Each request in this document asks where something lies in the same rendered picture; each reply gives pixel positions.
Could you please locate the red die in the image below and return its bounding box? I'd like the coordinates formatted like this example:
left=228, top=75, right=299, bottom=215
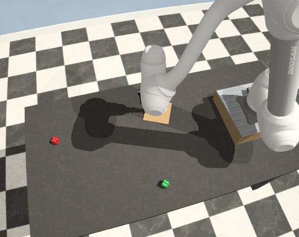
left=51, top=136, right=60, bottom=145

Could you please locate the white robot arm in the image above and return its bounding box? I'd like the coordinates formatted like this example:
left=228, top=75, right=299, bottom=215
left=140, top=0, right=299, bottom=152

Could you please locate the green die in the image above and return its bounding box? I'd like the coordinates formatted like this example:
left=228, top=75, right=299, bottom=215
left=161, top=179, right=170, bottom=188

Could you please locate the pale yellow mat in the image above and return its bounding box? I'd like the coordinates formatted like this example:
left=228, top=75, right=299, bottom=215
left=143, top=103, right=172, bottom=124

